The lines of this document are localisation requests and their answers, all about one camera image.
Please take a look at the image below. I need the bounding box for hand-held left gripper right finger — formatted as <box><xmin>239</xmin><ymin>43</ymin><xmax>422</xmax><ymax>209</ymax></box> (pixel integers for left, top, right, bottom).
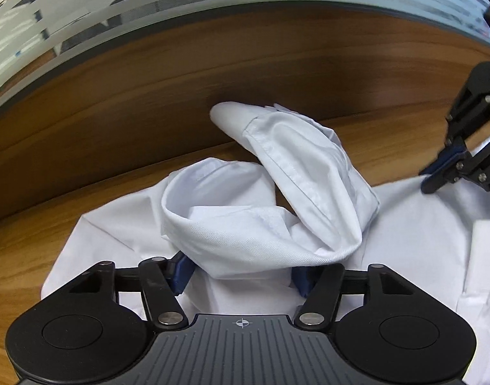
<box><xmin>291</xmin><ymin>264</ymin><xmax>428</xmax><ymax>328</ymax></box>

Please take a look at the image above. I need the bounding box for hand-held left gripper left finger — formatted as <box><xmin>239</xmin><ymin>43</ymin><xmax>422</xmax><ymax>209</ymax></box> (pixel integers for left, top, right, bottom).
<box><xmin>54</xmin><ymin>253</ymin><xmax>195</xmax><ymax>327</ymax></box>

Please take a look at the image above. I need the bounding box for white button-up shirt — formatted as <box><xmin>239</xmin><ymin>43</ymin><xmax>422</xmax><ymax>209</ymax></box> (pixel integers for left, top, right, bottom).
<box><xmin>40</xmin><ymin>101</ymin><xmax>490</xmax><ymax>385</ymax></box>

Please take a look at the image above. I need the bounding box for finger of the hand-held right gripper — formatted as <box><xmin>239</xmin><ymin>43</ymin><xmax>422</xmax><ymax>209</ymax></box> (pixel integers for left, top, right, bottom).
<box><xmin>425</xmin><ymin>61</ymin><xmax>490</xmax><ymax>175</ymax></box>
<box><xmin>421</xmin><ymin>128</ymin><xmax>490</xmax><ymax>194</ymax></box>

